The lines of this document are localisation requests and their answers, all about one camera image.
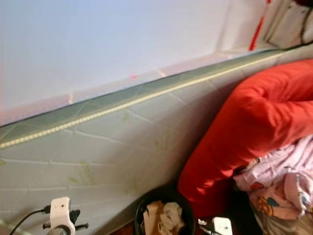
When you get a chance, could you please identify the pink cartoon bear blanket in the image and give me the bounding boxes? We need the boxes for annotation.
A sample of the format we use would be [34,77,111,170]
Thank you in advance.
[233,135,313,221]

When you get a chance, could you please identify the crumpled paper rubbish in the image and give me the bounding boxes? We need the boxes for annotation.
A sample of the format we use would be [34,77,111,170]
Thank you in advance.
[143,200,185,235]

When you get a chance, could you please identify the bed with beige floral sheet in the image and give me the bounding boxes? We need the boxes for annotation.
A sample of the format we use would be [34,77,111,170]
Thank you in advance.
[249,203,313,235]

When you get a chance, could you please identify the red hanging ribbon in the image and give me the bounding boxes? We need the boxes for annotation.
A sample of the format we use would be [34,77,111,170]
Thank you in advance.
[249,0,272,51]

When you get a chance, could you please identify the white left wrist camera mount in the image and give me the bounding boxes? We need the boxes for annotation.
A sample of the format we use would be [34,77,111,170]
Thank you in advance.
[50,197,71,232]

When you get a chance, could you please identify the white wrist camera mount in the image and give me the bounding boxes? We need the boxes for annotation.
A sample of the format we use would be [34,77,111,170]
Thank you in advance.
[50,197,71,232]
[213,217,234,235]

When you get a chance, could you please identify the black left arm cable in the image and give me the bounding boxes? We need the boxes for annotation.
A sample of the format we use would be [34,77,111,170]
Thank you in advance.
[10,207,52,235]

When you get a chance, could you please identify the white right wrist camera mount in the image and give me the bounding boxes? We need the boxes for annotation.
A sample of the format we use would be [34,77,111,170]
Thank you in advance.
[213,217,234,235]

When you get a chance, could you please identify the white ribbed wall unit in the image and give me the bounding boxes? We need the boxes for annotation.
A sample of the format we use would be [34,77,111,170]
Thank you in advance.
[259,0,313,49]

